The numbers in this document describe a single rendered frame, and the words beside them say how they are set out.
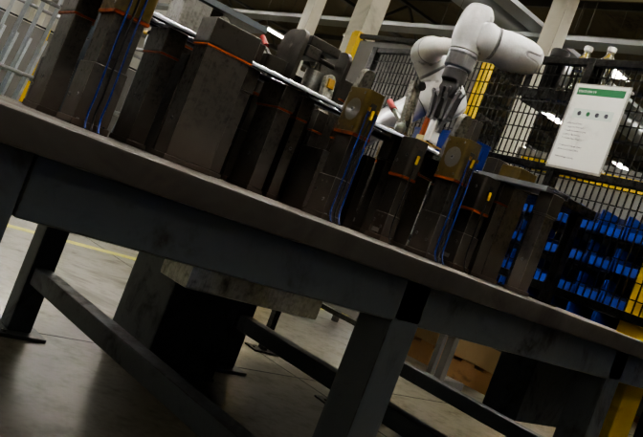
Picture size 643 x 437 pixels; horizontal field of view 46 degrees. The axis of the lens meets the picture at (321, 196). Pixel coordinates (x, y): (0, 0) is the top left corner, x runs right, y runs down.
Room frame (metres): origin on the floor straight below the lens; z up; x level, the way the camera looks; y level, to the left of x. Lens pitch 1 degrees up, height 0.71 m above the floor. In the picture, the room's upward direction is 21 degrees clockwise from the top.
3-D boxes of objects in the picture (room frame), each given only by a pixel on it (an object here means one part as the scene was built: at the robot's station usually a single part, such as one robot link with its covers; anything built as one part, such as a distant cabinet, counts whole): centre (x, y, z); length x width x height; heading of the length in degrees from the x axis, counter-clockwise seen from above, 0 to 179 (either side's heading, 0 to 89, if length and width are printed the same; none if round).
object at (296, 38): (2.28, 0.17, 0.95); 0.18 x 0.13 x 0.49; 125
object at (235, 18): (2.20, 0.51, 1.16); 0.37 x 0.14 x 0.02; 125
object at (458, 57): (2.32, -0.25, 1.30); 0.09 x 0.09 x 0.06
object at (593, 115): (2.56, -0.76, 1.30); 0.23 x 0.02 x 0.31; 35
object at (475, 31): (2.33, -0.26, 1.40); 0.13 x 0.11 x 0.16; 98
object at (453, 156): (2.11, -0.33, 0.87); 0.12 x 0.07 x 0.35; 35
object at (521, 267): (2.10, -0.59, 0.84); 0.05 x 0.05 x 0.29; 35
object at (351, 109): (1.94, -0.02, 0.87); 0.12 x 0.07 x 0.35; 35
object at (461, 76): (2.32, -0.25, 1.22); 0.08 x 0.07 x 0.09; 35
